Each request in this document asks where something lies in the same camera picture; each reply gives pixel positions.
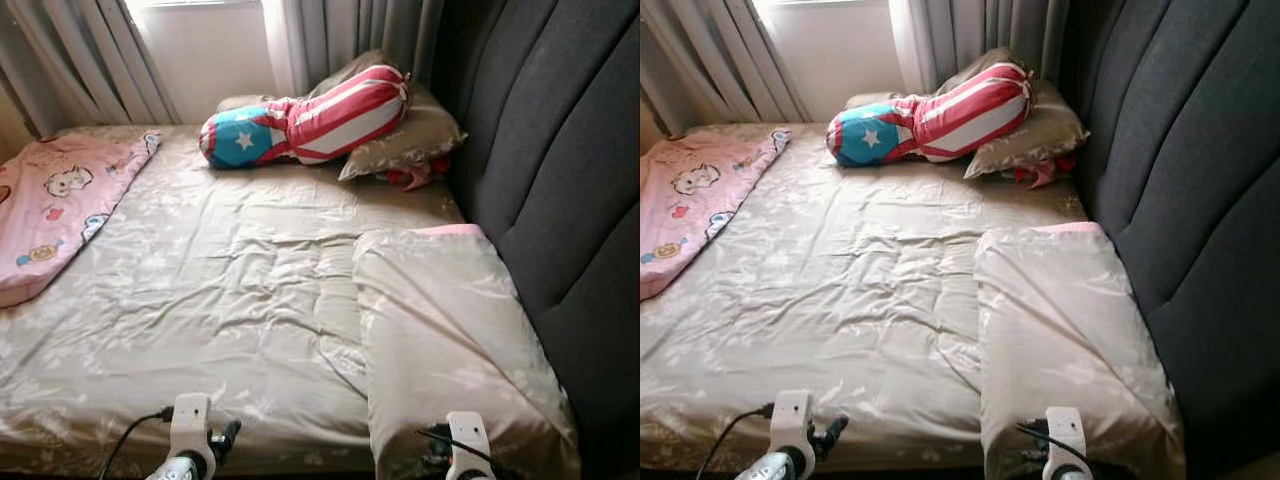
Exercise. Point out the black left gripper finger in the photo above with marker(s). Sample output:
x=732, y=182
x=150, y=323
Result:
x=233, y=432
x=838, y=428

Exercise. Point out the folded beige floral duvet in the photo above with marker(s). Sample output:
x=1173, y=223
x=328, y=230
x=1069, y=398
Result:
x=450, y=340
x=1070, y=340

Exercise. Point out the bed with beige floral sheet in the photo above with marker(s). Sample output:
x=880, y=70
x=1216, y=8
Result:
x=860, y=290
x=230, y=280

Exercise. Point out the pink cartoon bear blanket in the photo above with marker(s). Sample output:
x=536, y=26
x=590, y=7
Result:
x=60, y=210
x=690, y=200

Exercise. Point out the red cloth item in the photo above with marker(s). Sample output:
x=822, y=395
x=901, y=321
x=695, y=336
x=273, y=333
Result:
x=415, y=175
x=1040, y=172

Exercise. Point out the dark grey upholstered headboard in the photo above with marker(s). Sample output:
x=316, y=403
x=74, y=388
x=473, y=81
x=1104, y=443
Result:
x=560, y=200
x=1190, y=200

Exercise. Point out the red blue star bolster pillow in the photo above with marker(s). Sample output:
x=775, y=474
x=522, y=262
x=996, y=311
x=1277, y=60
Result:
x=960, y=110
x=330, y=115

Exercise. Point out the beige floral pillow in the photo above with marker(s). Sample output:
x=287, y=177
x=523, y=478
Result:
x=1045, y=130
x=420, y=135

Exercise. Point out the plain beige pillow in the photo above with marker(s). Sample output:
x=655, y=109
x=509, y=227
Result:
x=350, y=70
x=975, y=68

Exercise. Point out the grey pleated curtain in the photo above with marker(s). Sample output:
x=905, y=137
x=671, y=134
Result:
x=720, y=60
x=330, y=40
x=960, y=40
x=90, y=60

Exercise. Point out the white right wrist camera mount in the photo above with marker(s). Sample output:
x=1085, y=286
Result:
x=1066, y=430
x=465, y=435

